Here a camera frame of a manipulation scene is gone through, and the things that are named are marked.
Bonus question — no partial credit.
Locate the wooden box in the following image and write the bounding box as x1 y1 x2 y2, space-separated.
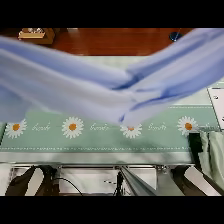
17 27 56 45

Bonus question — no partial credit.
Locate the silver frame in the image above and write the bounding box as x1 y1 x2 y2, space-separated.
0 162 224 197

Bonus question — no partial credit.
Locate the white board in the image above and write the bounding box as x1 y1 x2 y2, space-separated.
207 86 224 132

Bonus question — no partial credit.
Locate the light blue shirt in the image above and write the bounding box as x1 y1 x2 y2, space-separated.
0 27 224 128

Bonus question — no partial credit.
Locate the pale green garment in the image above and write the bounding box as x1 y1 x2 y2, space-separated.
199 130 224 192

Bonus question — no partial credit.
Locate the blue round object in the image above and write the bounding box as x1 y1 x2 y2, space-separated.
169 31 184 43

